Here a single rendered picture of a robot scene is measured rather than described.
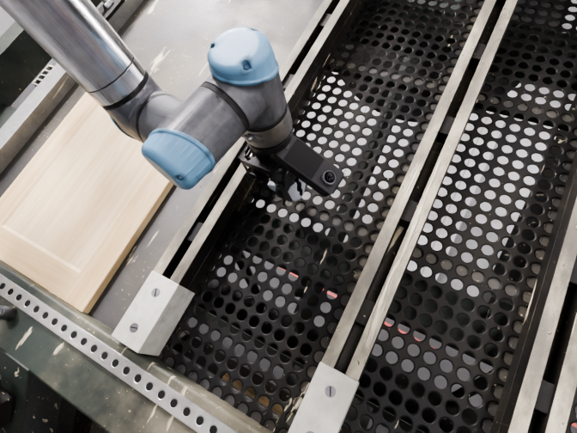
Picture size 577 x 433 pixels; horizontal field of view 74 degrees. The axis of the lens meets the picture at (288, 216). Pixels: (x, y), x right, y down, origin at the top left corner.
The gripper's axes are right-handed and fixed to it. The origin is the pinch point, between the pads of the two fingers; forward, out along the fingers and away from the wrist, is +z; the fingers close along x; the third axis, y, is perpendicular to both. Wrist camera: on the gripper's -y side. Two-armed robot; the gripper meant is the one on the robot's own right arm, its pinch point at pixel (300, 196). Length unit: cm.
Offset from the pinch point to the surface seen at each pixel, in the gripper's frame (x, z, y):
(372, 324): 16.5, -4.8, -21.9
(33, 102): 4, -1, 74
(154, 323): 32.5, -4.6, 9.5
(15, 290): 41, -3, 40
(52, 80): -3, -1, 75
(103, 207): 19.2, 1.0, 38.4
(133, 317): 33.5, -4.6, 13.6
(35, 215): 28, 1, 53
